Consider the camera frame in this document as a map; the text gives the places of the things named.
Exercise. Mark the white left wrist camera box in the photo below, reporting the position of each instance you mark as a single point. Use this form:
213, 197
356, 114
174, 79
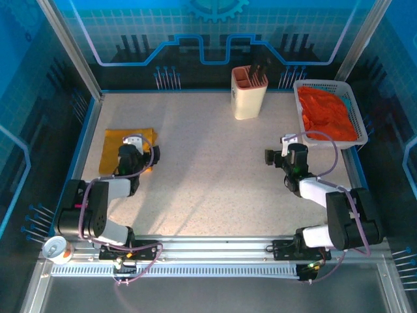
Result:
133, 143

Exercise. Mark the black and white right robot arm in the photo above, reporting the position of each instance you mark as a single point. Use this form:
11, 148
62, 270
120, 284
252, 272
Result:
352, 215

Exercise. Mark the cream utensil holder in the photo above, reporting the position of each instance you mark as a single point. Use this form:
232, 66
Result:
246, 101

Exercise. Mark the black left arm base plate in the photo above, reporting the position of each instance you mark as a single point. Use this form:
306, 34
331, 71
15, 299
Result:
148, 251

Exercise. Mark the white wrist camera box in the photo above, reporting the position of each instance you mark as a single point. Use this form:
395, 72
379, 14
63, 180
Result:
288, 143
133, 143

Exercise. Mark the aluminium mounting rail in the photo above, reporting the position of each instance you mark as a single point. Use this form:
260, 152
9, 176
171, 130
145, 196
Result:
215, 246

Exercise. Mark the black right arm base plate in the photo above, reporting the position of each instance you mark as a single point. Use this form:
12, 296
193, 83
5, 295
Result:
281, 250

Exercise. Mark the yellow t-shirt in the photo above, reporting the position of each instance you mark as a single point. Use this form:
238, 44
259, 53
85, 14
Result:
110, 153

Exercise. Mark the white drink can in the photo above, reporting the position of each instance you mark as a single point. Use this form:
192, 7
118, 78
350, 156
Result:
57, 250

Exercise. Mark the orange t-shirt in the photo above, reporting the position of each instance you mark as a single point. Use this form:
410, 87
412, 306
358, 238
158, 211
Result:
325, 114

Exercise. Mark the teal cloth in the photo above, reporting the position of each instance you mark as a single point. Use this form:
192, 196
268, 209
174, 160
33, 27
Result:
346, 101

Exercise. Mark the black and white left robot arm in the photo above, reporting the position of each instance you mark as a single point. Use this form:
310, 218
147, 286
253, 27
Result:
94, 208

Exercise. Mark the aluminium frame post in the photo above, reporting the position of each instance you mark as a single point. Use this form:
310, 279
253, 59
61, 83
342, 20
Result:
71, 49
361, 40

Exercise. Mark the white plastic mesh basket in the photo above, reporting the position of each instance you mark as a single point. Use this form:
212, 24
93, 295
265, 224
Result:
360, 137

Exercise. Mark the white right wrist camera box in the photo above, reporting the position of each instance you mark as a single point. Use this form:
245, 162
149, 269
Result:
288, 143

